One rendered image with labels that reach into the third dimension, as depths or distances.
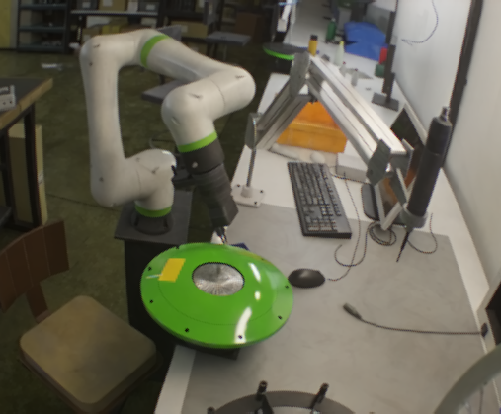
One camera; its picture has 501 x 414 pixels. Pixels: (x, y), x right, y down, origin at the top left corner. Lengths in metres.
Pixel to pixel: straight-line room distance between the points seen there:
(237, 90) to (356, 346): 0.66
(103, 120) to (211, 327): 0.71
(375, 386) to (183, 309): 0.47
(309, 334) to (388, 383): 0.25
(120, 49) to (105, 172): 0.36
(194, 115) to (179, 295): 0.38
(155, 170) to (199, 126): 0.43
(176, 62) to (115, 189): 0.40
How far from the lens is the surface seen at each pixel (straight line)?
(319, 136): 1.96
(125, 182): 1.39
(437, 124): 0.72
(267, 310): 0.93
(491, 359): 0.44
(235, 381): 1.00
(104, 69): 1.35
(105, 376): 1.36
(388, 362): 1.14
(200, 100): 1.04
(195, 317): 0.90
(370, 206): 1.67
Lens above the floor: 1.72
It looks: 31 degrees down
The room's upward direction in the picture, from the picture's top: 9 degrees clockwise
